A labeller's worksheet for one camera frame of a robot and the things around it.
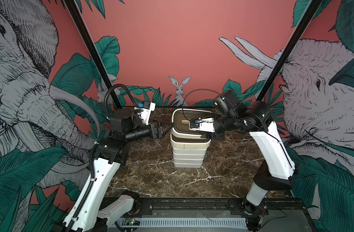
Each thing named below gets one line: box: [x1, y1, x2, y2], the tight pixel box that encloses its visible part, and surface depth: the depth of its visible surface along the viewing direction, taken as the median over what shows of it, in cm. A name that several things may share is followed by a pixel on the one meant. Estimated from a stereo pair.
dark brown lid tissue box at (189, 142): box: [170, 133, 212, 150], surface depth 67 cm
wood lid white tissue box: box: [172, 146, 208, 156], surface depth 76 cm
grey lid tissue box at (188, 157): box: [173, 153, 206, 161], surface depth 81 cm
